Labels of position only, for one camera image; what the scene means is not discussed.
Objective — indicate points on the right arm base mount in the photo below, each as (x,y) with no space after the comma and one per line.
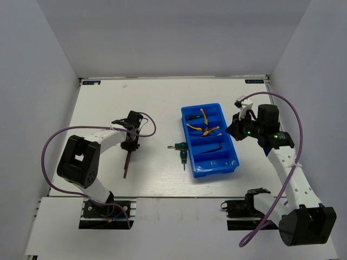
(241,213)

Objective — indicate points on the brown hex key large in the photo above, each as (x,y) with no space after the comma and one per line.
(207,148)

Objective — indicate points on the stubby green phillips screwdriver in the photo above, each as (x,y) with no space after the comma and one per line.
(183,156)

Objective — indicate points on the blue plastic divided bin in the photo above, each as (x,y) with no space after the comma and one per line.
(220,162)

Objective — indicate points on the stubby green flat screwdriver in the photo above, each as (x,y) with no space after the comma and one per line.
(179,146)

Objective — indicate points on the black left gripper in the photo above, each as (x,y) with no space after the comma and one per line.
(133,146)

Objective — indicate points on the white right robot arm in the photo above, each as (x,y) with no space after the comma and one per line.
(304,220)

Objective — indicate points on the right blue corner label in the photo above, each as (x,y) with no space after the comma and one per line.
(254,81)

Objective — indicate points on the brown hex key medium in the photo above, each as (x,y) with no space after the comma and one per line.
(127,161)

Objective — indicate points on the yellow black pliers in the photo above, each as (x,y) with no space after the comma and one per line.
(205,129)

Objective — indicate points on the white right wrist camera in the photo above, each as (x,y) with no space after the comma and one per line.
(245,104)

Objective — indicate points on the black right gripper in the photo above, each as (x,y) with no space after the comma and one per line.
(235,128)

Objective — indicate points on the left blue corner label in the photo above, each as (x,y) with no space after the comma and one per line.
(91,82)

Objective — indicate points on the blue corner label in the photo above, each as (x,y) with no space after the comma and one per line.
(254,81)
(91,82)

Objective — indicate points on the slim black green screwdriver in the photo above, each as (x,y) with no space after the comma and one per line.
(193,117)

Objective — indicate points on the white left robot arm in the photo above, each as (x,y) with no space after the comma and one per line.
(80,159)

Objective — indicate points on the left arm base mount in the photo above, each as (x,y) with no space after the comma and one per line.
(95,217)

